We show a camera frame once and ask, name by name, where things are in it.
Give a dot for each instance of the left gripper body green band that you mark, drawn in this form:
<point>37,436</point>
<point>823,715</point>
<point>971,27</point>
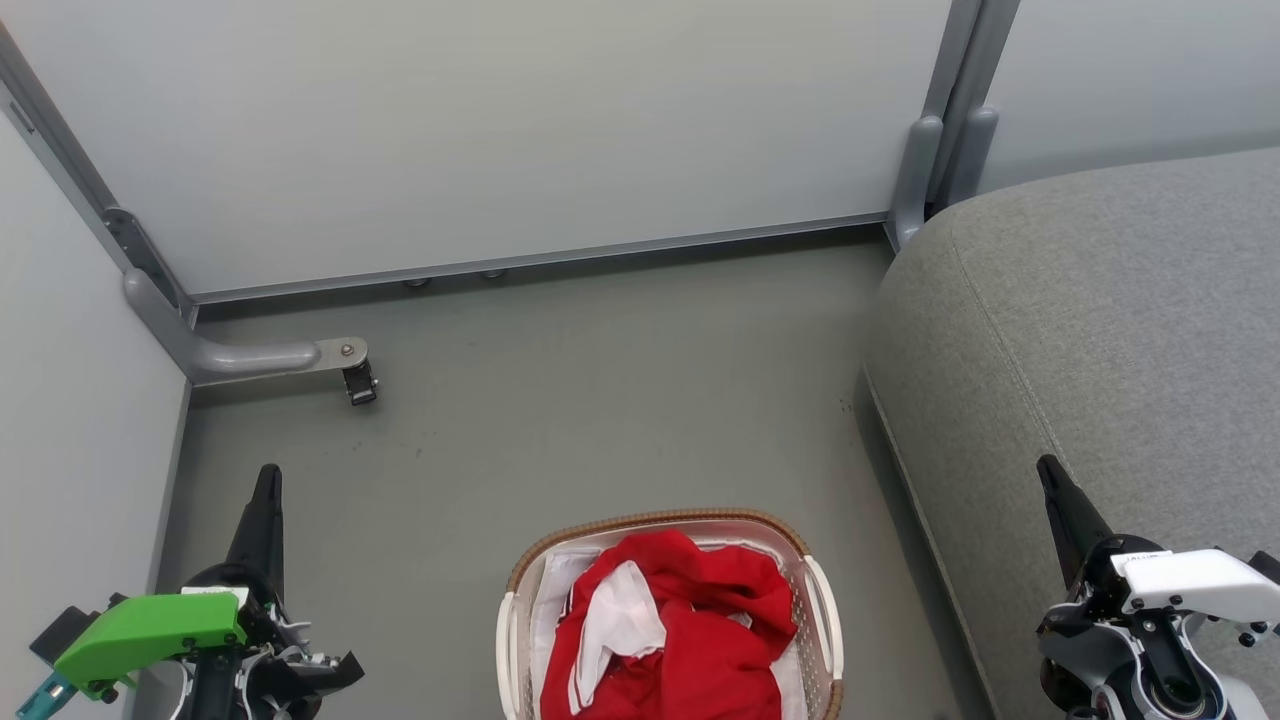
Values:
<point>150,625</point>

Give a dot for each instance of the black caster wheel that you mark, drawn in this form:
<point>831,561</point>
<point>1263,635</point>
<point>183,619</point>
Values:
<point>360,383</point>

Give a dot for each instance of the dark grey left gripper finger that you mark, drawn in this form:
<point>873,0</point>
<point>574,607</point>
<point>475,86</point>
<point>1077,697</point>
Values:
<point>265,520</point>

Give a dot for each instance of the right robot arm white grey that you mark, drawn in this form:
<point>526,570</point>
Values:
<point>1130,660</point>

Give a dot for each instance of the grey partition foot bracket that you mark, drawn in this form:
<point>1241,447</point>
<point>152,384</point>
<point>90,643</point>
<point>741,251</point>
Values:
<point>250,357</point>

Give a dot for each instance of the grey fabric sofa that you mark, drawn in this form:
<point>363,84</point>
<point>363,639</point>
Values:
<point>1120,350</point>

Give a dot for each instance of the grey partition corner posts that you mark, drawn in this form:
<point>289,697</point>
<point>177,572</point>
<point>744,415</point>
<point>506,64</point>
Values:
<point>950,120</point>

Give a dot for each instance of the red garment with white sleeve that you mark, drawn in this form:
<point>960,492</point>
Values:
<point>720,575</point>

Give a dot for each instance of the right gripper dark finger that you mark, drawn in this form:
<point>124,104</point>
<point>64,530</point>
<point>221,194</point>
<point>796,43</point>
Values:
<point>1072,515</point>

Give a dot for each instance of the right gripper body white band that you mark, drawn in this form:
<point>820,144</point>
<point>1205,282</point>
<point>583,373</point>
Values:
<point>1190,582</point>

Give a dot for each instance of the white laundry basket brown rim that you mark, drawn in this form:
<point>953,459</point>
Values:
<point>815,620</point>

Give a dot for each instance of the grey partition side frame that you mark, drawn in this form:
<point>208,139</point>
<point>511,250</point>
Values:
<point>70,160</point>

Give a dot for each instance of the grey partition bottom rail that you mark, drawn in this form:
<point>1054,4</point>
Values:
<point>540,258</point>

